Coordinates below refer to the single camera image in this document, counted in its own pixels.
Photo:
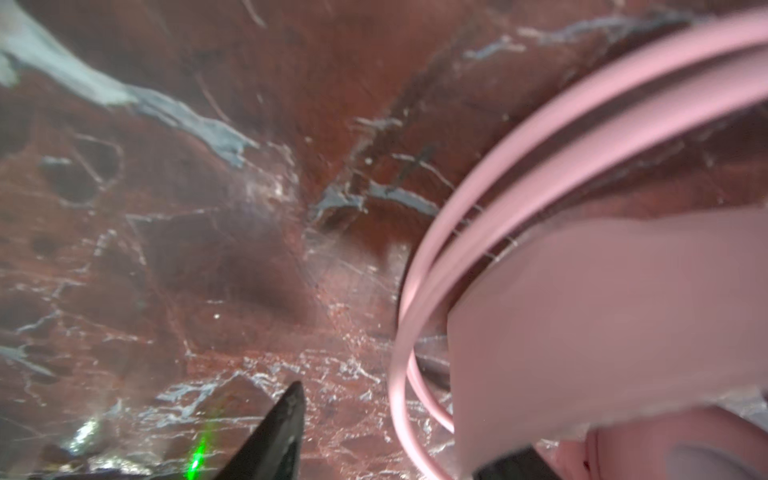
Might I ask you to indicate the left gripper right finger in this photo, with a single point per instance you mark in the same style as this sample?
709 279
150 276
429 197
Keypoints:
526 464

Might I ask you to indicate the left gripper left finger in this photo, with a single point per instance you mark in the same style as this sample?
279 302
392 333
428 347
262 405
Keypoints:
272 451

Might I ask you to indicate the pink headphones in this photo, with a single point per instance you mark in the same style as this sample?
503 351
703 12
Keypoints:
605 344

